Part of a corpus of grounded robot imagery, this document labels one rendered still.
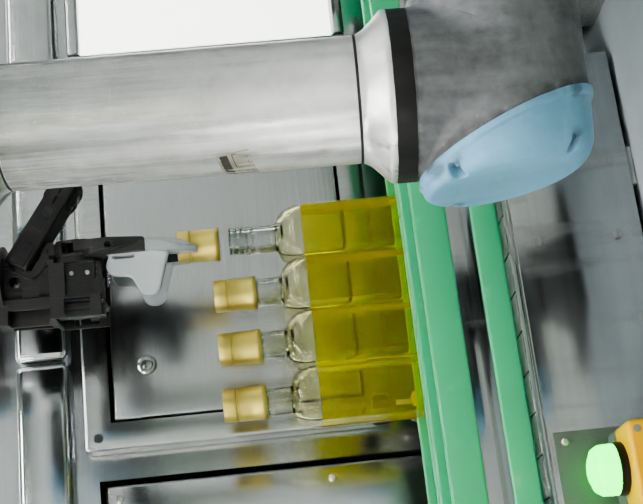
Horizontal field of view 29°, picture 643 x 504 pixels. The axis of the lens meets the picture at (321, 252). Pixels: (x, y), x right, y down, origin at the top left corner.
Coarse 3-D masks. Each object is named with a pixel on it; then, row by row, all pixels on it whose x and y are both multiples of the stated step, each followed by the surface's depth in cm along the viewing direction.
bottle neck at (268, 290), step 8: (256, 280) 130; (264, 280) 130; (272, 280) 130; (256, 288) 129; (264, 288) 129; (272, 288) 129; (264, 296) 129; (272, 296) 129; (264, 304) 130; (272, 304) 130; (280, 304) 130
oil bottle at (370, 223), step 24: (288, 216) 130; (312, 216) 130; (336, 216) 130; (360, 216) 130; (384, 216) 130; (288, 240) 130; (312, 240) 129; (336, 240) 129; (360, 240) 130; (384, 240) 130
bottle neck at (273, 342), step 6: (276, 330) 128; (282, 330) 128; (264, 336) 127; (270, 336) 127; (276, 336) 127; (282, 336) 127; (264, 342) 127; (270, 342) 127; (276, 342) 127; (282, 342) 127; (264, 348) 127; (270, 348) 127; (276, 348) 127; (282, 348) 127; (264, 354) 127; (270, 354) 127; (276, 354) 127; (282, 354) 127
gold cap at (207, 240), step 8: (184, 232) 131; (192, 232) 131; (200, 232) 131; (208, 232) 131; (216, 232) 131; (192, 240) 130; (200, 240) 130; (208, 240) 130; (216, 240) 130; (200, 248) 130; (208, 248) 130; (216, 248) 130; (184, 256) 130; (192, 256) 131; (200, 256) 131; (208, 256) 131; (216, 256) 131
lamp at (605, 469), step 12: (612, 444) 106; (588, 456) 106; (600, 456) 104; (612, 456) 104; (624, 456) 104; (588, 468) 106; (600, 468) 104; (612, 468) 104; (624, 468) 104; (600, 480) 104; (612, 480) 104; (624, 480) 104; (600, 492) 105; (612, 492) 104; (624, 492) 104
